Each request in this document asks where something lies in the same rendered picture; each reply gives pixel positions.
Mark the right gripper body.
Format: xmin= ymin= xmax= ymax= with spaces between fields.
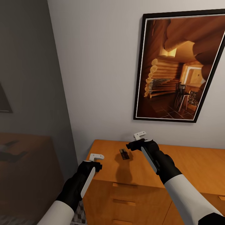
xmin=129 ymin=139 xmax=145 ymax=151

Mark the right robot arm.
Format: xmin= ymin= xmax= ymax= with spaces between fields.
xmin=126 ymin=131 xmax=225 ymax=225

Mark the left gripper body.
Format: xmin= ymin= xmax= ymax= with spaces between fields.
xmin=92 ymin=161 xmax=100 ymax=172

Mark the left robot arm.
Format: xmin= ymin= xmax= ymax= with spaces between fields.
xmin=37 ymin=153 xmax=104 ymax=225

